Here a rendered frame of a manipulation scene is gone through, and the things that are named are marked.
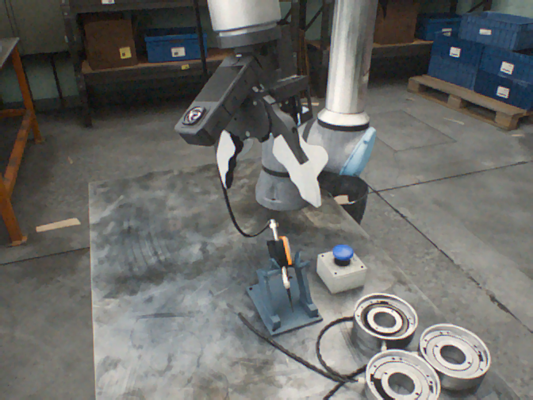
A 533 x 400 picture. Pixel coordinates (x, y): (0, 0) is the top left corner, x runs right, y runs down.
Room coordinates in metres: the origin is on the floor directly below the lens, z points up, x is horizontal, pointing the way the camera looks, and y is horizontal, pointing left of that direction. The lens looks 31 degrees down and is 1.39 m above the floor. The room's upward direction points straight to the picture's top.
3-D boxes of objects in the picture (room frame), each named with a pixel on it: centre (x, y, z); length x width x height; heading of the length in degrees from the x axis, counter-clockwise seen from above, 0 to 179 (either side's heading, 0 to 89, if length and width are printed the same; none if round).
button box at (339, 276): (0.68, -0.14, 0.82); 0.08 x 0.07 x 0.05; 20
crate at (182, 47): (4.01, 0.81, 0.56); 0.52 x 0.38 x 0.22; 107
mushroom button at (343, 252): (0.67, -0.15, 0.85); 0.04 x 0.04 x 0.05
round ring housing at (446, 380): (0.46, -0.29, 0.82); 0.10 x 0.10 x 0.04
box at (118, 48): (3.80, 1.30, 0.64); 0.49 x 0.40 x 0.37; 115
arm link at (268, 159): (0.99, -0.05, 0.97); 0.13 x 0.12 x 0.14; 64
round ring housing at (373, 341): (0.53, -0.20, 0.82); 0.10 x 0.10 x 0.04
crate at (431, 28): (4.95, -1.83, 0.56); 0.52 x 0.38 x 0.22; 107
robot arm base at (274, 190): (1.00, -0.05, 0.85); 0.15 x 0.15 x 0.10
